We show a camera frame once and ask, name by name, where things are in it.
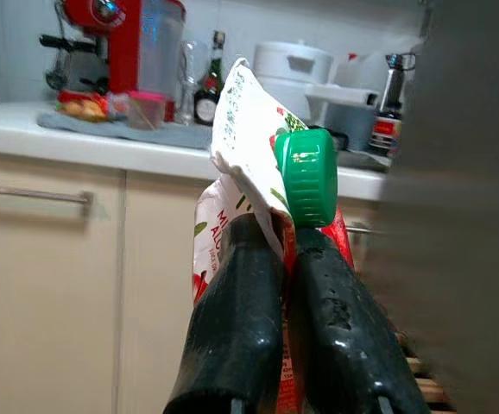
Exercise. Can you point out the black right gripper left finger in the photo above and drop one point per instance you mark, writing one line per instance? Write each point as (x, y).
(232, 328)

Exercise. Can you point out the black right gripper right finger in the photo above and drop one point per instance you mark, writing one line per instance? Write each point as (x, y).
(344, 345)

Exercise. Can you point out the white red carton green cap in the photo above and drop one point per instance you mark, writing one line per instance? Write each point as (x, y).
(249, 142)

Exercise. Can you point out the grey fridge door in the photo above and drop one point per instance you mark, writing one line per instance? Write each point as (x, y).
(461, 194)

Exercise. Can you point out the wooden slat rack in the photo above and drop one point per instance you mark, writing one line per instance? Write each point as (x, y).
(422, 371)

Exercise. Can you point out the cream cabinet door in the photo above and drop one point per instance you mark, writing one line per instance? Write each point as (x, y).
(42, 302)
(159, 280)

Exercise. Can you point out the dark glass bottle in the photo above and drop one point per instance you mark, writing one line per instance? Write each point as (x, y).
(210, 99)

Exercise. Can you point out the white grey box container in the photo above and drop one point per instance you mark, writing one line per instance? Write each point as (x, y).
(346, 112)

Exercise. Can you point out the pink lidded clear container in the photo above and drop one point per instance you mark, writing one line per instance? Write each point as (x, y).
(146, 111)

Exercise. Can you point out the grey counter mat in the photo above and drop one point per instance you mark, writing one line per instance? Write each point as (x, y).
(102, 127)

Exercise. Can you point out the clear wine glass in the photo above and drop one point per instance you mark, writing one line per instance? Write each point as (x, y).
(191, 77)

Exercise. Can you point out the white pot with lid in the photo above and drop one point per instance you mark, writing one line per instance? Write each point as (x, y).
(290, 73)

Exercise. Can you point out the red orange snack packet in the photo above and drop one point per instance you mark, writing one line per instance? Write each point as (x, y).
(81, 107)

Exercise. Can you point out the white plastic jug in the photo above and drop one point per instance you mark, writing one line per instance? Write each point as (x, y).
(359, 73)

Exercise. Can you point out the clear plastic jug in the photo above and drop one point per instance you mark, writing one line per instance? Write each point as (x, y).
(161, 47)

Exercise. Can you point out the red coffee machine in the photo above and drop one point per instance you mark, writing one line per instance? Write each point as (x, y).
(120, 52)

